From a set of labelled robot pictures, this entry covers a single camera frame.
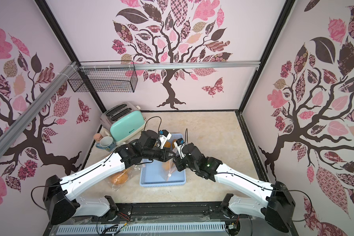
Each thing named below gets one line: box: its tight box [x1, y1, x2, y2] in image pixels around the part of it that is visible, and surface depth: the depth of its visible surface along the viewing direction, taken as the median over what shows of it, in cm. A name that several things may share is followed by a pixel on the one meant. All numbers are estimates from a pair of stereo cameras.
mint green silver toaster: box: [99, 102, 147, 145], surface depth 97 cm
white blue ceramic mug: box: [95, 135, 117, 152], surface depth 92 cm
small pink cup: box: [93, 132, 104, 144], surface depth 94 cm
